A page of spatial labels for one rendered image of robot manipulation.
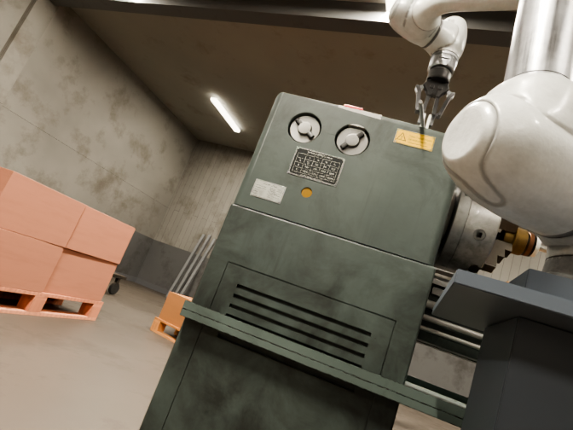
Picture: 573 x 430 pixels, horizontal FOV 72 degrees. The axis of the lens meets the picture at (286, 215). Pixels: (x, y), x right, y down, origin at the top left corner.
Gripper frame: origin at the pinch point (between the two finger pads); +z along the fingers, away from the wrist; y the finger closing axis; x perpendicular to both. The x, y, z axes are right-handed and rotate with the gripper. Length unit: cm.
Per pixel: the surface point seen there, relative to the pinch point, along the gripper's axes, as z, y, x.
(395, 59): -257, -48, 307
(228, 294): 72, -37, -14
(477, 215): 26.5, 21.7, -3.7
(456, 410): 78, 25, -18
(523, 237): 25.2, 38.3, 7.8
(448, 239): 35.0, 16.3, -0.5
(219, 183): -159, -405, 754
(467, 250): 36.3, 22.3, 0.5
